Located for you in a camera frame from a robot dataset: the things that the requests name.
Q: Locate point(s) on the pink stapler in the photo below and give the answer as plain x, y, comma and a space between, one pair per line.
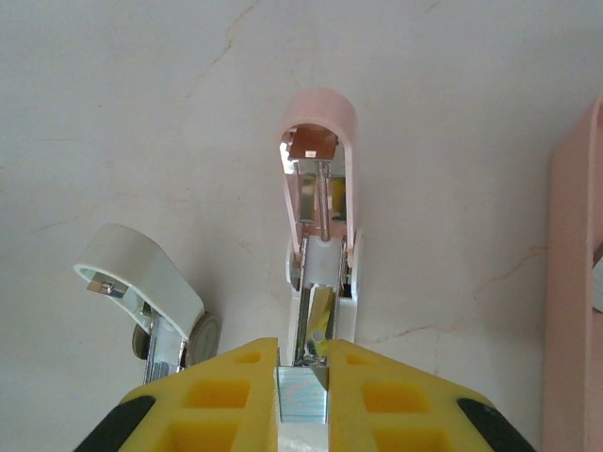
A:
320, 108

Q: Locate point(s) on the pink sponge block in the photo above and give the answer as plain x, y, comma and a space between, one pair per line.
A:
570, 282

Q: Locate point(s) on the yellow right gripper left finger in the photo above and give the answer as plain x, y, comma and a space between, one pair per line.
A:
254, 376

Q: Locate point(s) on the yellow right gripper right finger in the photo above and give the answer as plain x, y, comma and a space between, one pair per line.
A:
348, 386

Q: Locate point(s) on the grey staple strip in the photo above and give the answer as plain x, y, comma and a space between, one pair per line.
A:
301, 395
599, 287

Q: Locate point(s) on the small silver metal bar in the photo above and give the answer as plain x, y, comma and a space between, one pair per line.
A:
141, 263

